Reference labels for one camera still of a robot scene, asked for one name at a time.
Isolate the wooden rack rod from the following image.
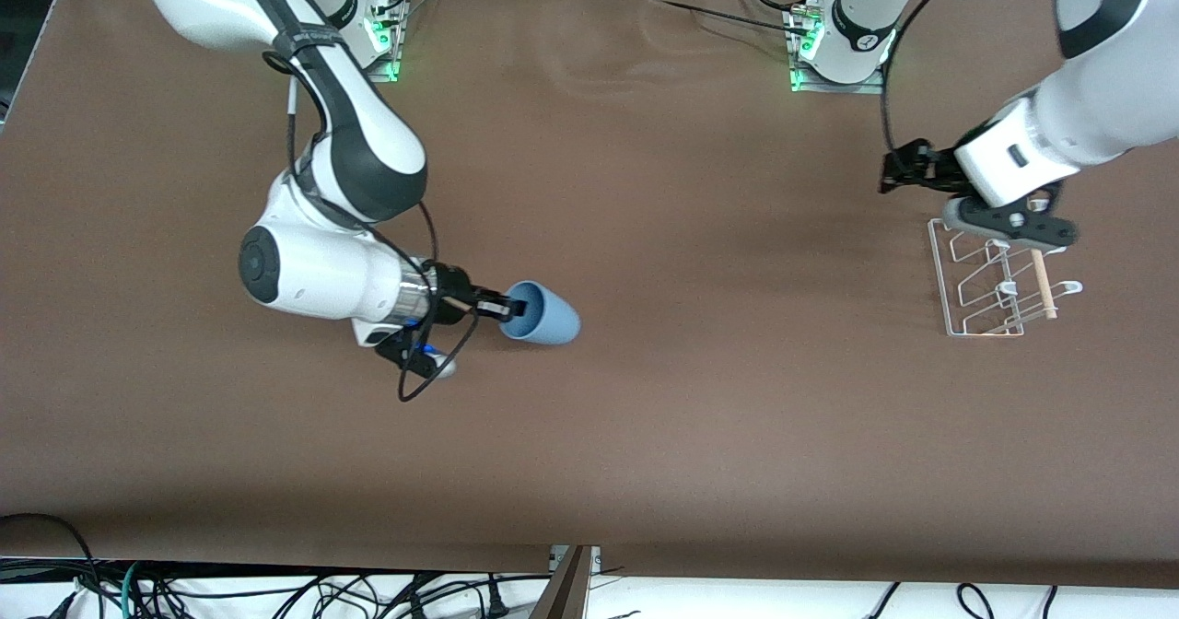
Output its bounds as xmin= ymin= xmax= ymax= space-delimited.
xmin=1029 ymin=249 xmax=1059 ymax=321

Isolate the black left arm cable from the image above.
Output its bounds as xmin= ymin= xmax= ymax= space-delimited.
xmin=880 ymin=0 xmax=996 ymax=164

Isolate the white wire cup rack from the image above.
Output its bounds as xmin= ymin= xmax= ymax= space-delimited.
xmin=928 ymin=197 xmax=1084 ymax=338

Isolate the aluminium left arm base plate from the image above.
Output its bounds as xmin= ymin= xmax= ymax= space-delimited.
xmin=785 ymin=2 xmax=887 ymax=95

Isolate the long black table cable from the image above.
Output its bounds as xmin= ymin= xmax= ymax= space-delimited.
xmin=634 ymin=0 xmax=813 ymax=34

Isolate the aluminium right arm base plate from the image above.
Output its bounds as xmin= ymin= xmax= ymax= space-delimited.
xmin=364 ymin=0 xmax=408 ymax=84

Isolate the aluminium table frame profile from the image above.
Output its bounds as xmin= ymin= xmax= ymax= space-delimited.
xmin=530 ymin=545 xmax=601 ymax=619

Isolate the blue plastic cup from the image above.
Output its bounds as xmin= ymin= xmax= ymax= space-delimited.
xmin=498 ymin=280 xmax=582 ymax=346

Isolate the thick black floor cable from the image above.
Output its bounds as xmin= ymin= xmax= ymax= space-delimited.
xmin=0 ymin=512 xmax=98 ymax=619

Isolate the brown table cover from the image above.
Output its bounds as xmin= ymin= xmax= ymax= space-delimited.
xmin=0 ymin=0 xmax=1179 ymax=592

